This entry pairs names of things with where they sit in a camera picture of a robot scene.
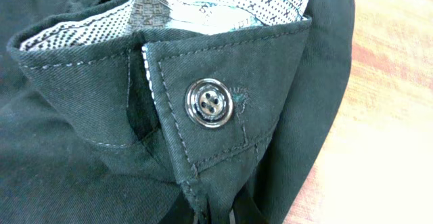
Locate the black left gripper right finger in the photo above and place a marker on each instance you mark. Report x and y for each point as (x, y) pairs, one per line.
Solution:
(244, 210)

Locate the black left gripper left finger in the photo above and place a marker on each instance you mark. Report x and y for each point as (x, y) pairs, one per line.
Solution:
(180, 213)

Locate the black shorts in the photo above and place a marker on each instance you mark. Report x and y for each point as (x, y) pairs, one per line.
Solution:
(112, 108)

